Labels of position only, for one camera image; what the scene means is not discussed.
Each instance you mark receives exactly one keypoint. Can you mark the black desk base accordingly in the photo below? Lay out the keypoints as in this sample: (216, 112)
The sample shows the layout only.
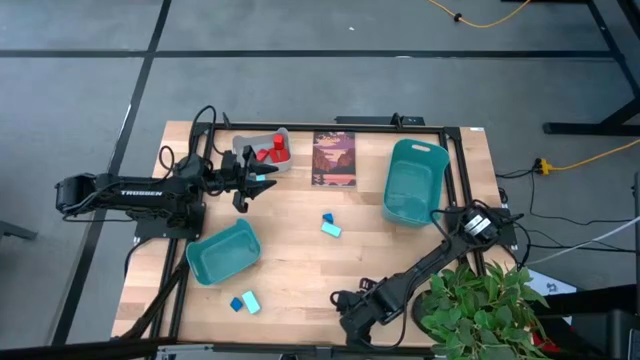
(575, 128)

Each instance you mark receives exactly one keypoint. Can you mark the black equipment case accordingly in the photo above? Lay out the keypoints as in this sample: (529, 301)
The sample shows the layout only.
(610, 325)

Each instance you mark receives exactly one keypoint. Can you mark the grey plastic bin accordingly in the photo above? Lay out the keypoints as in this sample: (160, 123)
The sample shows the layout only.
(260, 137)

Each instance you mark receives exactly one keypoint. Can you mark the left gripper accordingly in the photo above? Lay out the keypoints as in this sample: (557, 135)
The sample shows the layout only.
(240, 180)

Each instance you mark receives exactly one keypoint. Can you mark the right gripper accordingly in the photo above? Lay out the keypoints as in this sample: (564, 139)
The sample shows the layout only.
(357, 315)

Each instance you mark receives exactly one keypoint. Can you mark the artificial potted plant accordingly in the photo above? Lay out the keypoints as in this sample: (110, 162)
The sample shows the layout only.
(475, 310)

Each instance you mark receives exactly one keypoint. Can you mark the blue block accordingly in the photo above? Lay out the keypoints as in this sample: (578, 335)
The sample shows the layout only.
(327, 218)
(236, 304)

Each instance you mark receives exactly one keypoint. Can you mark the grey metal bar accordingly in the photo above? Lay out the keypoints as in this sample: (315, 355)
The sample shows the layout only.
(17, 231)

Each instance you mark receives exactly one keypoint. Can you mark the landscape picture card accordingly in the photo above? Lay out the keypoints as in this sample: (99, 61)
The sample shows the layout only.
(334, 160)

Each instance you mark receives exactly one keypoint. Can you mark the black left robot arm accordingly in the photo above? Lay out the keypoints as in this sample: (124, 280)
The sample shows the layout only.
(150, 192)

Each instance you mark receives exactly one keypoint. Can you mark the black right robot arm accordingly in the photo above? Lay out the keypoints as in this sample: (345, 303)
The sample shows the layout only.
(430, 260)

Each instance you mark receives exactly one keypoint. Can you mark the teal plastic bin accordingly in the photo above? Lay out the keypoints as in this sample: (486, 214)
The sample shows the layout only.
(415, 185)
(222, 252)

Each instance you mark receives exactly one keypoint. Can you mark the light teal block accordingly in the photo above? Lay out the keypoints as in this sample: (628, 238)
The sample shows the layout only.
(331, 229)
(260, 177)
(251, 302)

